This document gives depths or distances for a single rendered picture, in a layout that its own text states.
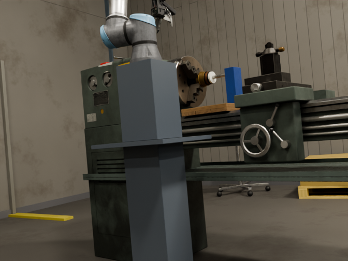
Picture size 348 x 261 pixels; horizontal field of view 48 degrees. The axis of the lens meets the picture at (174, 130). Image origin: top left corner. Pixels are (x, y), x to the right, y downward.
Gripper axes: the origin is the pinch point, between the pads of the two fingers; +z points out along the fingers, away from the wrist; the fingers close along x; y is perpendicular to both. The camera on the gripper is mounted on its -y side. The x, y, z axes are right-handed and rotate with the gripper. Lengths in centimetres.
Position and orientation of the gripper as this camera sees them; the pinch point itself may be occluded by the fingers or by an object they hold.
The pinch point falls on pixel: (164, 30)
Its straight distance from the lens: 251.3
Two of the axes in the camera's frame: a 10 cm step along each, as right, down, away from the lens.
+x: 6.5, -0.7, -7.6
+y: -7.6, 0.6, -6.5
